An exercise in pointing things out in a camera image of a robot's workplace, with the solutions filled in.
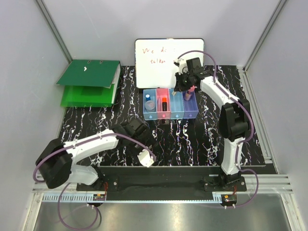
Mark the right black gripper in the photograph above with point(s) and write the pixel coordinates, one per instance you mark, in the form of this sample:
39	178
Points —
179	87

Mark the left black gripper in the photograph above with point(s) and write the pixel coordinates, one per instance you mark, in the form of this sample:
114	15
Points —
151	142

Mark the pink transparent stapler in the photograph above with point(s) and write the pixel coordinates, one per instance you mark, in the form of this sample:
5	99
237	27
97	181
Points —
189	93

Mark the light blue bin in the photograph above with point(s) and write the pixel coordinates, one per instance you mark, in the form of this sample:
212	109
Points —
176	105
153	114

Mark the small clear glue bottle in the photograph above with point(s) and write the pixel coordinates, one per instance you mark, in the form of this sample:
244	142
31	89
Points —
149	103

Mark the pink eraser stick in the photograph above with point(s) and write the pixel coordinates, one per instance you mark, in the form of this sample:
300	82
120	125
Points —
159	105

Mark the purple bin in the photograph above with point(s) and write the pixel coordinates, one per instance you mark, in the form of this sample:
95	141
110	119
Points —
190	107

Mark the pink bin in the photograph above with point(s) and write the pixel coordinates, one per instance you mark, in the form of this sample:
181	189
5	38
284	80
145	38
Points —
160	93

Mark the orange black marker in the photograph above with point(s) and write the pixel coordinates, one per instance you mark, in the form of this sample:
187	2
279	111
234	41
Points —
164	104

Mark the white dry-erase board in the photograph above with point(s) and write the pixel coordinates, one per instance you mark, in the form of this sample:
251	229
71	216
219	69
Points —
154	60

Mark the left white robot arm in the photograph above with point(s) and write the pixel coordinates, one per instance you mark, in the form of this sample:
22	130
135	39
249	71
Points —
58	164

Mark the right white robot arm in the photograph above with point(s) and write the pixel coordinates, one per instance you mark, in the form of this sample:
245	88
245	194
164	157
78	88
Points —
235	123

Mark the black marble pattern mat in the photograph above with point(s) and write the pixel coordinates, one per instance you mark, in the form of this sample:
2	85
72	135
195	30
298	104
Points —
183	142

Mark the light green folder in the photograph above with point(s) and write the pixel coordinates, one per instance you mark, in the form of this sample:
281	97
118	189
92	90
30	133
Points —
82	96

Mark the left circuit board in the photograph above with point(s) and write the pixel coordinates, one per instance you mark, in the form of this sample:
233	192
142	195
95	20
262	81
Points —
99	197

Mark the circuit board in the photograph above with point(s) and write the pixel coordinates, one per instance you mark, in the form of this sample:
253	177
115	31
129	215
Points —
230	198
99	197

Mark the right circuit board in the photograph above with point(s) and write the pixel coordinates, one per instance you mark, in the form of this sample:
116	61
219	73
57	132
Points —
230	198

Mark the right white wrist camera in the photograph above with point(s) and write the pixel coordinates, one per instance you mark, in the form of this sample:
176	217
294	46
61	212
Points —
182	65

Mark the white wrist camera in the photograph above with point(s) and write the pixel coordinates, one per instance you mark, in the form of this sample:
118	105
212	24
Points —
146	158
182	65

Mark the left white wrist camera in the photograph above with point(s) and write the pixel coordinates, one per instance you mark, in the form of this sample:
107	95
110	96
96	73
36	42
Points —
146	158

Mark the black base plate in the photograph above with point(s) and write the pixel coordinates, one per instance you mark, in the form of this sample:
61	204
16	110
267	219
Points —
165	184

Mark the green ring binder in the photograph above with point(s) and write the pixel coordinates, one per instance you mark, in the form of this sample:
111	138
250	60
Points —
91	73

